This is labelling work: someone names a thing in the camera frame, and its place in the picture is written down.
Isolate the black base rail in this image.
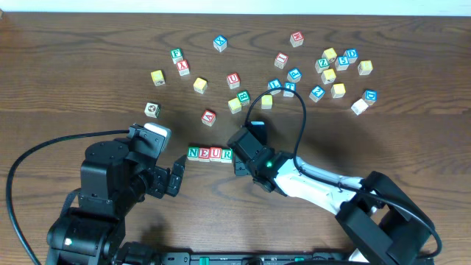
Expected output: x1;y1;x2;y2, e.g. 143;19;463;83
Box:
110;250;435;265

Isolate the red A block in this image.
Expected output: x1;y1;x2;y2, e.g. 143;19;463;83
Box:
201;110;216;127

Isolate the blue 5 block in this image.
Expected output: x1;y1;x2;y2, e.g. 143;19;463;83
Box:
335;56;350;71

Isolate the yellow picture block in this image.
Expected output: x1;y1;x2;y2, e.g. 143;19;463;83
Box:
322;48;337;63

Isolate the green N block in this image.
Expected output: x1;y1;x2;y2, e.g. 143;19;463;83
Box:
187;146;199;160

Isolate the blue D block far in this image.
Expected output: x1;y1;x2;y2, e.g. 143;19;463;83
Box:
344;49;358;64

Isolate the green F block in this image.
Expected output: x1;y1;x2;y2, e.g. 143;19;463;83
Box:
170;48;183;64

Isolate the yellow B block right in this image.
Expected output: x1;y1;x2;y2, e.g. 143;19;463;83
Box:
358;60;373;76

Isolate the blue 2 block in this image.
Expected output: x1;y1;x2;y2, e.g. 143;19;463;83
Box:
309;85;325;102

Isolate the red E block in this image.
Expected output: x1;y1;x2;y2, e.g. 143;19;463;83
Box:
198;147;210;162

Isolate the blue d block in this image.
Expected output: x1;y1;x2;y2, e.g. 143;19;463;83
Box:
344;49;358;64
362;90;378;106

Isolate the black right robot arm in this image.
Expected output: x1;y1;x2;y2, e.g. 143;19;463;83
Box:
227;126;437;264

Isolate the red u block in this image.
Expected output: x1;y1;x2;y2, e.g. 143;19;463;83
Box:
209;147;222;161
227;72;241;89

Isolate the red Y block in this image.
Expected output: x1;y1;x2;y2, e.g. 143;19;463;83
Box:
176;60;190;76

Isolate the white picture block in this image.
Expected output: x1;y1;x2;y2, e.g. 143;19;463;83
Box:
144;102;160;118

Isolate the green B block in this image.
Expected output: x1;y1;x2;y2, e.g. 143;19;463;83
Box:
236;91;250;106

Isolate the green R block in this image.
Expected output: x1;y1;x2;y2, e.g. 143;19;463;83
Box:
220;149;233;163

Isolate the blue P block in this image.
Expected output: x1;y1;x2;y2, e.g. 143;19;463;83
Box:
287;68;302;83

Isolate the red M block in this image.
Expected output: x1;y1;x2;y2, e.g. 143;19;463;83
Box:
290;31;304;48

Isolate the plain block red 3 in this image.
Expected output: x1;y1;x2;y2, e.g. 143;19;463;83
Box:
350;99;369;116

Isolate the red I block far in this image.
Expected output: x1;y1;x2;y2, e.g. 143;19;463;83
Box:
274;52;288;69

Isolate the green Z block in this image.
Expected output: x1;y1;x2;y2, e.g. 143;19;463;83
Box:
315;58;330;74

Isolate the yellow S block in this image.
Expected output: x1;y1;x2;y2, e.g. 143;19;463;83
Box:
330;83;346;99

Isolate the blue L block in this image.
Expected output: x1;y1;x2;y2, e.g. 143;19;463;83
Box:
267;79;282;95

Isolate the blue T block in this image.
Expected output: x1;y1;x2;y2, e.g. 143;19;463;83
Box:
283;82;297;97

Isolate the blue X block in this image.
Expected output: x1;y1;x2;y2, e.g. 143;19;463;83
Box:
213;35;227;52

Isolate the blue D block near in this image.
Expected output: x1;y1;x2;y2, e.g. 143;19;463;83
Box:
362;90;378;106

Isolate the yellow O block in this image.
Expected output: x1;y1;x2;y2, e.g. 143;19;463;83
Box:
261;94;273;110

